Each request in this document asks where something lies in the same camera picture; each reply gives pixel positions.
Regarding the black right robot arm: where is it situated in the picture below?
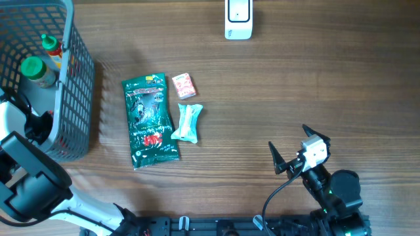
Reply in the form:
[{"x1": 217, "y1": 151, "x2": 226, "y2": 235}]
[{"x1": 261, "y1": 125, "x2": 371, "y2": 236}]

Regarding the red Kleenex tissue pack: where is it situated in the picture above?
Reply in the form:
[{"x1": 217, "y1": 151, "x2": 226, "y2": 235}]
[{"x1": 171, "y1": 73, "x2": 196, "y2": 100}]

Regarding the red sauce bottle green cap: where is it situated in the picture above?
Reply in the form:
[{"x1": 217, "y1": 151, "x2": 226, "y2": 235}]
[{"x1": 41, "y1": 34, "x2": 62, "y2": 69}]

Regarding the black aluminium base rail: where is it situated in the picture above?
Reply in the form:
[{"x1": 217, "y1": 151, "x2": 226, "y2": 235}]
[{"x1": 112, "y1": 214, "x2": 372, "y2": 236}]

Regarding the grey plastic mesh basket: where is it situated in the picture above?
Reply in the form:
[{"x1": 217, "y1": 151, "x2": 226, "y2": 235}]
[{"x1": 1, "y1": 1, "x2": 95, "y2": 162}]

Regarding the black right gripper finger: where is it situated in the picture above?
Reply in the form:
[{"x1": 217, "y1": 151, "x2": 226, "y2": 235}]
[
  {"x1": 302, "y1": 124, "x2": 331, "y2": 144},
  {"x1": 268, "y1": 142, "x2": 288, "y2": 174}
]

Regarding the teal wet wipes pack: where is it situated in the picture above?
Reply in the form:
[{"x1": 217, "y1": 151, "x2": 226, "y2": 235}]
[{"x1": 171, "y1": 104, "x2": 203, "y2": 144}]

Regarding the white barcode scanner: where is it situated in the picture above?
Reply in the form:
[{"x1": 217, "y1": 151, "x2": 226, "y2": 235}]
[{"x1": 224, "y1": 0, "x2": 253, "y2": 40}]

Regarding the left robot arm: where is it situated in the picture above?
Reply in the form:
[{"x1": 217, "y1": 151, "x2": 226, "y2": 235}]
[{"x1": 1, "y1": 87, "x2": 141, "y2": 235}]

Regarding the green-lid spice jar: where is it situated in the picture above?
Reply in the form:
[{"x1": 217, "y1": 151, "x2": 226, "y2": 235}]
[{"x1": 20, "y1": 56, "x2": 56, "y2": 89}]

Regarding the green snack bag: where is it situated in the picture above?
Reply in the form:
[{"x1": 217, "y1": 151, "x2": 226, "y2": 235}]
[{"x1": 121, "y1": 73, "x2": 180, "y2": 169}]

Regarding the black left camera cable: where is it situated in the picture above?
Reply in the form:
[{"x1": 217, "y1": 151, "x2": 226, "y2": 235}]
[{"x1": 0, "y1": 88, "x2": 33, "y2": 115}]

